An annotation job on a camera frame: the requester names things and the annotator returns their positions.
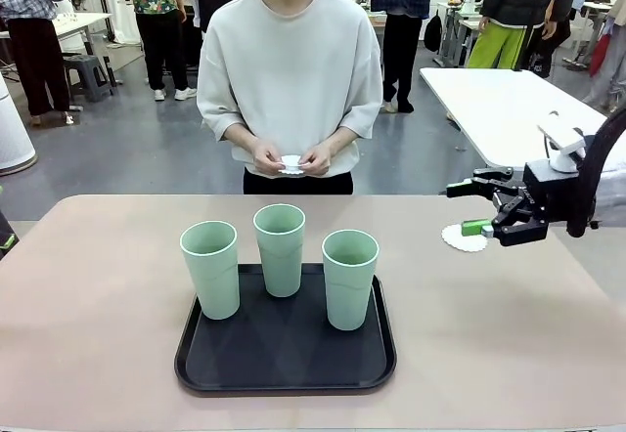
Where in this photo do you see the person's left hand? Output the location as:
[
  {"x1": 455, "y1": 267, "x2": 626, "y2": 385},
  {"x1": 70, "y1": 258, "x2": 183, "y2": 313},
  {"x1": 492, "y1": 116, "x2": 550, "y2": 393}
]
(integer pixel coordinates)
[{"x1": 298, "y1": 144, "x2": 334, "y2": 178}]

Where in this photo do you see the thin black pole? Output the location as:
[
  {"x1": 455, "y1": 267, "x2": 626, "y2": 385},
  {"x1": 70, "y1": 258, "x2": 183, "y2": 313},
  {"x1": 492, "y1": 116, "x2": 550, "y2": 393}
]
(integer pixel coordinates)
[{"x1": 511, "y1": 21, "x2": 535, "y2": 72}]

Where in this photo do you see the large white table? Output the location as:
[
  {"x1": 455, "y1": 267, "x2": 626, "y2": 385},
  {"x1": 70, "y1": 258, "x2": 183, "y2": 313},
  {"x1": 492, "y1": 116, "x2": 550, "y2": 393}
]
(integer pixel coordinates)
[{"x1": 419, "y1": 66, "x2": 610, "y2": 169}]

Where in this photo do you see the white desk with gray legs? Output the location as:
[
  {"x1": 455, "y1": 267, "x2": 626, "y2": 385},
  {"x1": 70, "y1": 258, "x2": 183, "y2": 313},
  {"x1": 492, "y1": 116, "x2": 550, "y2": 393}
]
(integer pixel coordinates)
[{"x1": 434, "y1": 0, "x2": 485, "y2": 69}]

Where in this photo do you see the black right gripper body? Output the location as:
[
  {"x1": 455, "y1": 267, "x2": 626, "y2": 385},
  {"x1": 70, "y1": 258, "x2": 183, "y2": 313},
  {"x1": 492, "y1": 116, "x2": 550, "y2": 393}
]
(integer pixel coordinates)
[{"x1": 522, "y1": 159, "x2": 596, "y2": 231}]

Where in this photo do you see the person's left forearm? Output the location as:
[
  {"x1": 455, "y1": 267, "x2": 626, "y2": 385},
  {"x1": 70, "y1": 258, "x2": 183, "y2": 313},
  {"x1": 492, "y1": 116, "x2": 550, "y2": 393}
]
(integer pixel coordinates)
[{"x1": 316, "y1": 126, "x2": 359, "y2": 159}]

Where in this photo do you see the light green plastic cup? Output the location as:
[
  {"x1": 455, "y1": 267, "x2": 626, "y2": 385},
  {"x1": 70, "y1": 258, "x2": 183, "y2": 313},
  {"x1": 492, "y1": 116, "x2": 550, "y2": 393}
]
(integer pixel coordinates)
[
  {"x1": 321, "y1": 229, "x2": 381, "y2": 331},
  {"x1": 179, "y1": 221, "x2": 242, "y2": 322},
  {"x1": 252, "y1": 203, "x2": 307, "y2": 299}
]

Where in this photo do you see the gray plastic step stool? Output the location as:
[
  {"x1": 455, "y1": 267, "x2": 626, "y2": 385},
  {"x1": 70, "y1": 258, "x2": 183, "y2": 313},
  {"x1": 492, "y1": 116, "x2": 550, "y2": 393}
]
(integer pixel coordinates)
[{"x1": 62, "y1": 54, "x2": 116, "y2": 104}]

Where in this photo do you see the small white work table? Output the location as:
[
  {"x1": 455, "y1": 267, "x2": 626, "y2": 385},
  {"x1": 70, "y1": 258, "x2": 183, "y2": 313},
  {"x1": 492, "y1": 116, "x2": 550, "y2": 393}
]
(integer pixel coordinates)
[{"x1": 48, "y1": 11, "x2": 114, "y2": 57}]

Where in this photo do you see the black hanging backpack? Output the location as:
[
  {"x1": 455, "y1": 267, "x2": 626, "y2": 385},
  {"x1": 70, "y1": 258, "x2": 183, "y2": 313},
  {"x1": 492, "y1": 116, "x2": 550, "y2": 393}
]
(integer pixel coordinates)
[{"x1": 423, "y1": 10, "x2": 444, "y2": 54}]

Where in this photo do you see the person's right hand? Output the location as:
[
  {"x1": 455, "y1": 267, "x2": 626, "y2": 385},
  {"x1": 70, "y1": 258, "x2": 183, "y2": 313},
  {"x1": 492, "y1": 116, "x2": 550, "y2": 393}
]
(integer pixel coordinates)
[{"x1": 250, "y1": 139, "x2": 288, "y2": 178}]

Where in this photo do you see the person's right forearm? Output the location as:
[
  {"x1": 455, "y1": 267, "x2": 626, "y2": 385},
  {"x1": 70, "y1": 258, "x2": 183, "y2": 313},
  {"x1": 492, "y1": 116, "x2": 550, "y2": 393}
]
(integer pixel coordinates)
[{"x1": 220, "y1": 123, "x2": 263, "y2": 159}]

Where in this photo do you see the dark right arm cable hose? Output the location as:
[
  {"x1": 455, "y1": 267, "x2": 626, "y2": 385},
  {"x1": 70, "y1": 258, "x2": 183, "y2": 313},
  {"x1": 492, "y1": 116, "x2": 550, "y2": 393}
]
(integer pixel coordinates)
[{"x1": 565, "y1": 107, "x2": 626, "y2": 238}]

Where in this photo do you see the person in navy checked shirt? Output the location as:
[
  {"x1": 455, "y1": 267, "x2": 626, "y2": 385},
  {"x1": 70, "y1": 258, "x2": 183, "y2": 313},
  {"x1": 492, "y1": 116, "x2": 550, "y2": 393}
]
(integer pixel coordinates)
[{"x1": 369, "y1": 0, "x2": 431, "y2": 114}]

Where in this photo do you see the person in beige sweater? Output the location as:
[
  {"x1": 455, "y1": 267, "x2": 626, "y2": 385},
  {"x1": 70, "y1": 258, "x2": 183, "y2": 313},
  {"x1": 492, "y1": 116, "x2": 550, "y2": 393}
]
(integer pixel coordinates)
[{"x1": 197, "y1": 0, "x2": 383, "y2": 196}]

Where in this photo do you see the person in blue plaid shirt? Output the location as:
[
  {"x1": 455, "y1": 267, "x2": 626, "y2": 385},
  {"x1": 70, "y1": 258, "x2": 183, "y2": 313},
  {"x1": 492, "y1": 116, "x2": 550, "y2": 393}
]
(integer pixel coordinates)
[{"x1": 0, "y1": 0, "x2": 73, "y2": 126}]

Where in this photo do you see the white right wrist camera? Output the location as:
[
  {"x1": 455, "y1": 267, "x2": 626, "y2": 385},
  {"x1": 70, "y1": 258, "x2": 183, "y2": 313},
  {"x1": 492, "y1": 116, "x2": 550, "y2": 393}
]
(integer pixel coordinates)
[{"x1": 536, "y1": 111, "x2": 587, "y2": 157}]

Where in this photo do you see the person in light blue coat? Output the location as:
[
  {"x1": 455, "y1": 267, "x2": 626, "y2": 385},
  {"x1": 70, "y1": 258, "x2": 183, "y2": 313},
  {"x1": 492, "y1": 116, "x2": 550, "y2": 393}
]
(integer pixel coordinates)
[{"x1": 581, "y1": 9, "x2": 626, "y2": 113}]

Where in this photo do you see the black plastic serving tray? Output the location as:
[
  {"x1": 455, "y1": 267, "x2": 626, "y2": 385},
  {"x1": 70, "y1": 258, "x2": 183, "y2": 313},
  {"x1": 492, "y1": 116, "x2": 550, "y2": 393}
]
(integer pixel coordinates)
[{"x1": 173, "y1": 262, "x2": 398, "y2": 397}]

